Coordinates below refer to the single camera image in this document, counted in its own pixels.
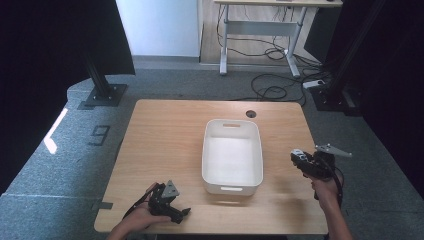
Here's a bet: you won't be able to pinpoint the person's right hand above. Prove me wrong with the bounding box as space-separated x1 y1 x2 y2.
308 172 344 206

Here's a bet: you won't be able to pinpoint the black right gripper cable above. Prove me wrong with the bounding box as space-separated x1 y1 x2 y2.
328 164 345 208

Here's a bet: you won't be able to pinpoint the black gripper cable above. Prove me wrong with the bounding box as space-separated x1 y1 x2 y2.
122 186 158 220
328 164 345 208

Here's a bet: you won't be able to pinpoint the black floor cables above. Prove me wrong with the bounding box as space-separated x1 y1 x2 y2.
216 4 333 107

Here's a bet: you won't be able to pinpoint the white power strip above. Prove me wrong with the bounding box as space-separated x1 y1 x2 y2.
302 79 326 90

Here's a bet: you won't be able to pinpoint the person's left hand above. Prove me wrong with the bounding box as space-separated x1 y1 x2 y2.
123 182 172 233

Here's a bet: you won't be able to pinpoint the black curtain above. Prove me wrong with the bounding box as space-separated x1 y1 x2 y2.
0 0 136 199
324 0 424 188

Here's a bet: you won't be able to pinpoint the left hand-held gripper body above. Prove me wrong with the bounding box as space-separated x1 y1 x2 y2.
148 180 183 218

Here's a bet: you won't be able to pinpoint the white panel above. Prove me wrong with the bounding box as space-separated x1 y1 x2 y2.
114 0 204 58

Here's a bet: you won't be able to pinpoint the black metal stand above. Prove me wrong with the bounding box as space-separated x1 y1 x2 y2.
309 0 389 117
78 49 129 111

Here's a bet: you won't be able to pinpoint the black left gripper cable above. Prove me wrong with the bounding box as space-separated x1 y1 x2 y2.
122 186 158 220

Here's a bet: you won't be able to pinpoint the white plastic basket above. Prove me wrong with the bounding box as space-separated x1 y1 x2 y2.
201 118 264 197

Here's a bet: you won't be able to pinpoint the white desk with metal legs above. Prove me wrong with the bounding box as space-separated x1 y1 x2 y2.
213 0 344 78

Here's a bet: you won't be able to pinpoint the black tape strip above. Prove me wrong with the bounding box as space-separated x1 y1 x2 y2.
91 199 114 211

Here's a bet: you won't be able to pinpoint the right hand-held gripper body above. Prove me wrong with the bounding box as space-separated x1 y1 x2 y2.
304 143 353 181

